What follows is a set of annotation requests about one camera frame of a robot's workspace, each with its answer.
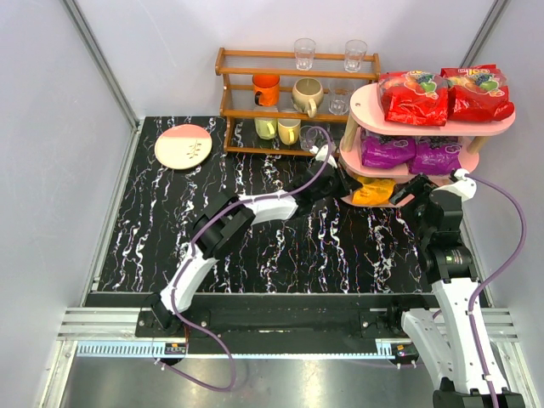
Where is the orange candy bag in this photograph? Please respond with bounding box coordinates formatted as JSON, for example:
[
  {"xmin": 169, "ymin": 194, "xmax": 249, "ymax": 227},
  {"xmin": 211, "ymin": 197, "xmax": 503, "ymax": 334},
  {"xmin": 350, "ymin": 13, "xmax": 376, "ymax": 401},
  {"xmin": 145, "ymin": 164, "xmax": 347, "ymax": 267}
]
[{"xmin": 352, "ymin": 175, "xmax": 396, "ymax": 207}]

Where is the purple candy bag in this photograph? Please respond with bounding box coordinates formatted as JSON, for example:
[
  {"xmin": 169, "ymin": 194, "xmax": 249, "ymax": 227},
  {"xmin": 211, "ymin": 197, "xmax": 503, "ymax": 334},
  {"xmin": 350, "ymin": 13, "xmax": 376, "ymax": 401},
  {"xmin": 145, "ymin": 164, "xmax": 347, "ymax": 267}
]
[
  {"xmin": 408, "ymin": 136, "xmax": 462, "ymax": 176},
  {"xmin": 360, "ymin": 131, "xmax": 417, "ymax": 169}
]

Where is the red candy bag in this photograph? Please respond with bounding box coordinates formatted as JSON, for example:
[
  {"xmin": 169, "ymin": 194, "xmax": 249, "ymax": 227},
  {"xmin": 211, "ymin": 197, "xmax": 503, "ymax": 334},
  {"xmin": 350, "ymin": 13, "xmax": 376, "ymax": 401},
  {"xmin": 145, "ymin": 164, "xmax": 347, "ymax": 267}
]
[
  {"xmin": 377, "ymin": 70, "xmax": 448, "ymax": 127},
  {"xmin": 440, "ymin": 64, "xmax": 515, "ymax": 123}
]

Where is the pink and cream plate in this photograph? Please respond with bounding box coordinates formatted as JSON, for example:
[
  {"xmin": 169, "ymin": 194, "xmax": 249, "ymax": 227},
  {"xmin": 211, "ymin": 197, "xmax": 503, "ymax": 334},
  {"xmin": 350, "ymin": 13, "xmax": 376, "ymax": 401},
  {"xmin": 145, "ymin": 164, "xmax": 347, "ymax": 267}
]
[{"xmin": 154, "ymin": 124, "xmax": 213, "ymax": 170}]

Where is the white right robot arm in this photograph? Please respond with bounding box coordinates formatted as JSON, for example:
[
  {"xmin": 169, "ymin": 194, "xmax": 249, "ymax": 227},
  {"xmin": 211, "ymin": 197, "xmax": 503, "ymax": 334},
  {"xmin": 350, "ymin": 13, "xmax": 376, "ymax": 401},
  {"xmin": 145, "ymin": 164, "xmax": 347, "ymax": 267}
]
[{"xmin": 388, "ymin": 169, "xmax": 524, "ymax": 407}]

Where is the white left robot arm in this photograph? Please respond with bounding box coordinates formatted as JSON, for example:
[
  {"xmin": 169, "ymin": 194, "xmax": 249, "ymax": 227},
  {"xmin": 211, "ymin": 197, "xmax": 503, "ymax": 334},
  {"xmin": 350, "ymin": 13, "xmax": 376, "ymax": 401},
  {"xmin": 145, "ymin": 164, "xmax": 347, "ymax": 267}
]
[{"xmin": 150, "ymin": 158, "xmax": 362, "ymax": 331}]

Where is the pink three-tier shelf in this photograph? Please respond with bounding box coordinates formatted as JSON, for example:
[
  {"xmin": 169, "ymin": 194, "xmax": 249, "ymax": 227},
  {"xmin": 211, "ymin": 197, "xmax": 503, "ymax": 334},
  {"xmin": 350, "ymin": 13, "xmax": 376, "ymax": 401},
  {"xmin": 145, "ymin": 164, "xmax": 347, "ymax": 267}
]
[{"xmin": 340, "ymin": 83, "xmax": 516, "ymax": 183}]

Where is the clear glass bottom shelf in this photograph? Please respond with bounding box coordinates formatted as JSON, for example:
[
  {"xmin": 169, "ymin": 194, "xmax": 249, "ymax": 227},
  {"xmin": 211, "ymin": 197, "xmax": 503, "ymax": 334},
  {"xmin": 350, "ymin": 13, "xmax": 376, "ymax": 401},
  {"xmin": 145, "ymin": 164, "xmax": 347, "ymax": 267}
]
[{"xmin": 299, "ymin": 125, "xmax": 319, "ymax": 151}]

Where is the clear glass shelf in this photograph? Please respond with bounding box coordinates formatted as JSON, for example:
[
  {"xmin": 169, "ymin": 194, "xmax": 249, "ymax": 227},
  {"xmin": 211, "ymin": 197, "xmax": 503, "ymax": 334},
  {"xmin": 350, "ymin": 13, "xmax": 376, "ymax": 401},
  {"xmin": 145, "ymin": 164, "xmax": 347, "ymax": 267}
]
[
  {"xmin": 328, "ymin": 79, "xmax": 354, "ymax": 116},
  {"xmin": 299, "ymin": 125, "xmax": 319, "ymax": 151}
]

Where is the clear glass middle shelf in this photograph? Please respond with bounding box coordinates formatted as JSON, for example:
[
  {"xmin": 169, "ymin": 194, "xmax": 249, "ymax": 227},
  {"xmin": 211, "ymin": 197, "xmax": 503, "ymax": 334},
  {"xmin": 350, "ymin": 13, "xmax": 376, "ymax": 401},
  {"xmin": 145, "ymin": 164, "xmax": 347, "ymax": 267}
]
[{"xmin": 328, "ymin": 79, "xmax": 354, "ymax": 116}]

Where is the cream yellow mug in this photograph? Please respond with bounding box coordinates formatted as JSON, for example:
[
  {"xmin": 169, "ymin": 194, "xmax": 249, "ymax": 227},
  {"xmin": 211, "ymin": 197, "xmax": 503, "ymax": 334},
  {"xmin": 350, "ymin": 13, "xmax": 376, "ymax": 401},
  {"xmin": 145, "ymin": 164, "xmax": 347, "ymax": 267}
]
[{"xmin": 277, "ymin": 118, "xmax": 301, "ymax": 145}]

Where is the pale green mug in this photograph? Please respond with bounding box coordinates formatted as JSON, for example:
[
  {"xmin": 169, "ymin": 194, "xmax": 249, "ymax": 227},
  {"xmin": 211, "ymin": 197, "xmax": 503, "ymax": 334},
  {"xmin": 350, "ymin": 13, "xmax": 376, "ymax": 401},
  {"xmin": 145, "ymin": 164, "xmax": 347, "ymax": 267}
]
[{"xmin": 254, "ymin": 117, "xmax": 277, "ymax": 140}]

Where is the beige round mug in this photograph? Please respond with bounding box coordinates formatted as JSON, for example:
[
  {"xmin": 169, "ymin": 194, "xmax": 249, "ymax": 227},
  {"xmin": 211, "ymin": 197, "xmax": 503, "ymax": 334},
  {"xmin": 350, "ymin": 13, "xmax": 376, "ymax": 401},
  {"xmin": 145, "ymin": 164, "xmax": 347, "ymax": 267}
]
[{"xmin": 292, "ymin": 77, "xmax": 324, "ymax": 118}]

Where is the brown wooden cup rack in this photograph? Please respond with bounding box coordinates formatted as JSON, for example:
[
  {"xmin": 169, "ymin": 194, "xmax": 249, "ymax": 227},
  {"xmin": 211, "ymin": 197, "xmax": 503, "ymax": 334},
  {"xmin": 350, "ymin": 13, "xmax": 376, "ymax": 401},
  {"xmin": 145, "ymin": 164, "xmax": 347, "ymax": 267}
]
[{"xmin": 215, "ymin": 48, "xmax": 382, "ymax": 156}]

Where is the orange mug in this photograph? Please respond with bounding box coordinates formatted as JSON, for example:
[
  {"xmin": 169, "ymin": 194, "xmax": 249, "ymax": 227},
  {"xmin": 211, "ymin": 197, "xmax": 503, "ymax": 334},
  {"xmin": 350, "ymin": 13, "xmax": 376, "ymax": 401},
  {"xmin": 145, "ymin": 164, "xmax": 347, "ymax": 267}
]
[{"xmin": 252, "ymin": 74, "xmax": 281, "ymax": 106}]

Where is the clear glass top right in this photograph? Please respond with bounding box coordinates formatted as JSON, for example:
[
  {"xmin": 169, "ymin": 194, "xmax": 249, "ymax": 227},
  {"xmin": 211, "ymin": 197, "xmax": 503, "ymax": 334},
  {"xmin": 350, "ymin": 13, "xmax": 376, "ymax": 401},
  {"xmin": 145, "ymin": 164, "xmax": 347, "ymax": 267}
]
[{"xmin": 344, "ymin": 39, "xmax": 368, "ymax": 73}]

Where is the clear glass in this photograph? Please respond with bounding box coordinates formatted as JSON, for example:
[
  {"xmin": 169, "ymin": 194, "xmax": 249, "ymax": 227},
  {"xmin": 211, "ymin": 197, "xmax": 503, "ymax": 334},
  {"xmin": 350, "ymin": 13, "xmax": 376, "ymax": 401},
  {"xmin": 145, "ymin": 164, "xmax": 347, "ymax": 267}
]
[
  {"xmin": 293, "ymin": 37, "xmax": 316, "ymax": 71},
  {"xmin": 344, "ymin": 39, "xmax": 368, "ymax": 73}
]

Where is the clear glass top left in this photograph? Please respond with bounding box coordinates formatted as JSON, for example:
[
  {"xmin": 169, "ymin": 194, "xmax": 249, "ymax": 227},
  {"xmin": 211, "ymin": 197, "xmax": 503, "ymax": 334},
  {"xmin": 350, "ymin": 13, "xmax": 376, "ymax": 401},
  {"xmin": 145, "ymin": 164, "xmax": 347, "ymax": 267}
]
[{"xmin": 293, "ymin": 37, "xmax": 316, "ymax": 71}]

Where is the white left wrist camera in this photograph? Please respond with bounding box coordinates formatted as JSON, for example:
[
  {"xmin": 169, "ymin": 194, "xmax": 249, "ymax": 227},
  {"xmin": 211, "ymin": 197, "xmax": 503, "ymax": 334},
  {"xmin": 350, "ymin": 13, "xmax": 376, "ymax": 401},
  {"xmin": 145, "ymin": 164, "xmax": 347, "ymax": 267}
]
[{"xmin": 309, "ymin": 144, "xmax": 337, "ymax": 168}]

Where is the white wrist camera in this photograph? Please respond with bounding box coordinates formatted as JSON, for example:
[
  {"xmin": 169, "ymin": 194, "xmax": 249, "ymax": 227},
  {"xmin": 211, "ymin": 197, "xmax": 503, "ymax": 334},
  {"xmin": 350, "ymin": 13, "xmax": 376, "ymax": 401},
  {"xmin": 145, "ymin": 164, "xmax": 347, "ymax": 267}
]
[
  {"xmin": 439, "ymin": 168, "xmax": 477, "ymax": 202},
  {"xmin": 309, "ymin": 144, "xmax": 337, "ymax": 168}
]

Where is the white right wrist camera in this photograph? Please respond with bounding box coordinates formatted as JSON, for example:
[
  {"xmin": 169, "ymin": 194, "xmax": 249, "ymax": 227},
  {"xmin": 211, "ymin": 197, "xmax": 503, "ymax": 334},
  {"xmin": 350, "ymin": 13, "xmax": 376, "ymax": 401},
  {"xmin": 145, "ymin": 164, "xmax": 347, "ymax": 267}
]
[{"xmin": 439, "ymin": 168, "xmax": 477, "ymax": 202}]

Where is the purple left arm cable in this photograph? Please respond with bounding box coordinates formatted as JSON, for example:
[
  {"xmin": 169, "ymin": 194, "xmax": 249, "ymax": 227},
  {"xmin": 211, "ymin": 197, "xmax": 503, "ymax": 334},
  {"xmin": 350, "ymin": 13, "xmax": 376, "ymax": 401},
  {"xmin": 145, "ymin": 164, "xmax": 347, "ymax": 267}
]
[{"xmin": 153, "ymin": 126, "xmax": 335, "ymax": 393}]

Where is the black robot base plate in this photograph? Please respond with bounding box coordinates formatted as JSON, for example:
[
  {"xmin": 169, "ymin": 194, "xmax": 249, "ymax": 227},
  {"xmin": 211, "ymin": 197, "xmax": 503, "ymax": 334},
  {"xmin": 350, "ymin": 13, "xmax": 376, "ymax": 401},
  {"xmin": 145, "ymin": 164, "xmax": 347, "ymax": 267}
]
[{"xmin": 134, "ymin": 292, "xmax": 438, "ymax": 340}]

